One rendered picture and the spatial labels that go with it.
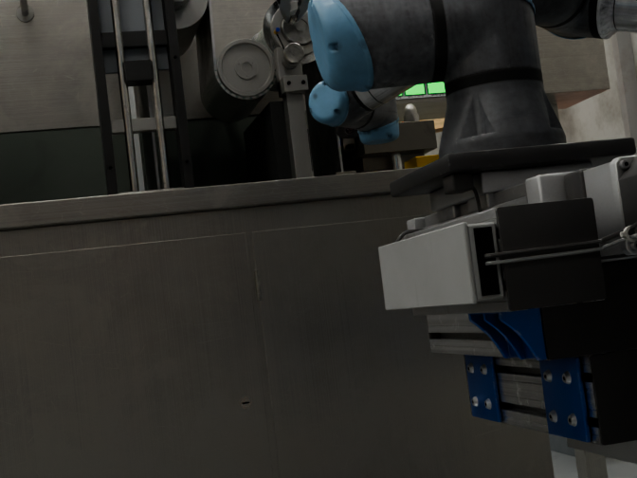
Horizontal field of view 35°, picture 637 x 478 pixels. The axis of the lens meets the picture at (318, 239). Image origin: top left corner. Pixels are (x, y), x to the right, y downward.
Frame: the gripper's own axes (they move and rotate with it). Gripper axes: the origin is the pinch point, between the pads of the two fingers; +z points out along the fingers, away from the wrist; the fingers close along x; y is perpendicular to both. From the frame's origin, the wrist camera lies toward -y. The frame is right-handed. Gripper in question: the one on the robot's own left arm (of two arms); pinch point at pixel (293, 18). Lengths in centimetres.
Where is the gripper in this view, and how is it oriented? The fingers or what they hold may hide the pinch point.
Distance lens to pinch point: 214.2
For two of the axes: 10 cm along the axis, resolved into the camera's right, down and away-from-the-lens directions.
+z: -1.0, 7.0, 7.1
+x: -9.6, 1.0, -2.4
